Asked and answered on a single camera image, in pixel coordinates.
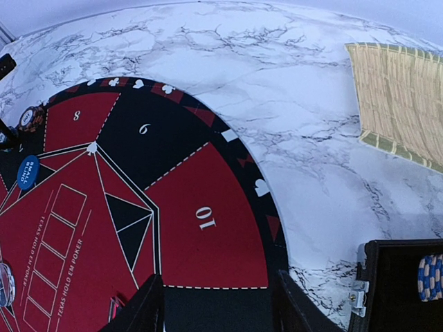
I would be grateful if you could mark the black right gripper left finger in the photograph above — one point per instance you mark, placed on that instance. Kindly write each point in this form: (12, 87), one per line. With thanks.
(145, 311)

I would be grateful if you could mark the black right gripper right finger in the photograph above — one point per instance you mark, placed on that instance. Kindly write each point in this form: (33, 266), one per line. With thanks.
(294, 311)

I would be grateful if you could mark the chip stack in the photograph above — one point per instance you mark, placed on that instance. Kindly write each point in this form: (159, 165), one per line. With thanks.
(31, 119)

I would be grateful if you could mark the triangular all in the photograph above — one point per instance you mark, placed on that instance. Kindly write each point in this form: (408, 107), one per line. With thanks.
(116, 306)

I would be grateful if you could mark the blue small blind button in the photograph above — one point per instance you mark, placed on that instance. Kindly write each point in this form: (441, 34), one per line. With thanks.
(28, 172)

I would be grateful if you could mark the black poker set case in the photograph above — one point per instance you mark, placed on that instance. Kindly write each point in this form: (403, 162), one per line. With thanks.
(387, 287)

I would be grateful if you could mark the round red black poker mat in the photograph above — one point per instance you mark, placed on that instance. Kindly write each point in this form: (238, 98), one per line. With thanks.
(137, 178)

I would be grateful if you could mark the blue white chip row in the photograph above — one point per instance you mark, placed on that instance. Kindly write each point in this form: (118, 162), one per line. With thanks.
(429, 278)

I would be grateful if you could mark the yellow woven bamboo mat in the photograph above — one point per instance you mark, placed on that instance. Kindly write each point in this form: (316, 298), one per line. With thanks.
(399, 92)

